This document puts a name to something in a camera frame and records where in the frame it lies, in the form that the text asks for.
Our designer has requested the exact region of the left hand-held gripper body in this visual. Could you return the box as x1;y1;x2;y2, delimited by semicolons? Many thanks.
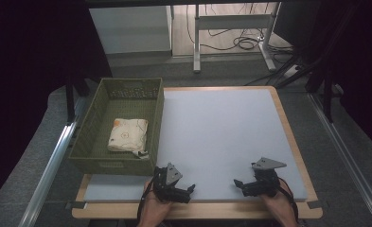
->
153;162;191;204

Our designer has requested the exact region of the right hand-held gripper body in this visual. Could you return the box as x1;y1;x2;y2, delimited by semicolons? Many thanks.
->
241;156;288;197

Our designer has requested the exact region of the cream printed cloth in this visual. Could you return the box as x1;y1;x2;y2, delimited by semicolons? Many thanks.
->
107;117;150;159

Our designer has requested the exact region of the olive green plastic basket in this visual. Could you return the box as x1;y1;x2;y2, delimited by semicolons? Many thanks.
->
68;78;165;177

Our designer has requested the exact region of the person's left hand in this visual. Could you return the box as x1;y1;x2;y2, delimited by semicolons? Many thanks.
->
138;183;174;227

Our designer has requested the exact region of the person's right hand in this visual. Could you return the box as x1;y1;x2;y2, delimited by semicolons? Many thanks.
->
259;188;298;227

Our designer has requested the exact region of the pale grey foam mat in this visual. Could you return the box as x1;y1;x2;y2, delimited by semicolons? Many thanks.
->
83;88;309;202

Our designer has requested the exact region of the black tape piece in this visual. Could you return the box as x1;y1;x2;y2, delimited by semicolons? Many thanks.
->
64;201;87;210
307;200;325;210

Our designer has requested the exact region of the black stand leg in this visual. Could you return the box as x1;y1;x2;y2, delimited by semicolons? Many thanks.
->
64;72;91;124
306;62;337;124

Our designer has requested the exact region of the white power strip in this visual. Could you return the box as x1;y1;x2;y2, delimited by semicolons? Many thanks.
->
282;64;301;79

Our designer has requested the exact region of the dark curtain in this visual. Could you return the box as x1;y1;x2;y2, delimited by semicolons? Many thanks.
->
0;0;113;212
273;0;372;155

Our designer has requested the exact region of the white cabinet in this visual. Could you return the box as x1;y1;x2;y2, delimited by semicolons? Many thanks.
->
88;5;173;55

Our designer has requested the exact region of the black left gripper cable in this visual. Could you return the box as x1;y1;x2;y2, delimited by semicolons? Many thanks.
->
136;179;157;226

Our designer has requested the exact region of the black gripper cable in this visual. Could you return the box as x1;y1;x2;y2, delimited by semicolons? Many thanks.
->
277;178;300;225
136;179;157;226

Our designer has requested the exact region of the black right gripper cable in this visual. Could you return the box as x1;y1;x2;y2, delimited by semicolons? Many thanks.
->
277;178;300;225

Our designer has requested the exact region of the aluminium rail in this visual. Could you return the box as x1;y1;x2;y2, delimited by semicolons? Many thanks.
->
310;93;372;227
17;121;79;227

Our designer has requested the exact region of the bundle of black floor cables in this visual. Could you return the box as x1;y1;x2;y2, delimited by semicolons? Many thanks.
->
186;3;296;64

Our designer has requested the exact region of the white metal desk frame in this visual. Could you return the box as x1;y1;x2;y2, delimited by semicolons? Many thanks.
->
192;2;282;74

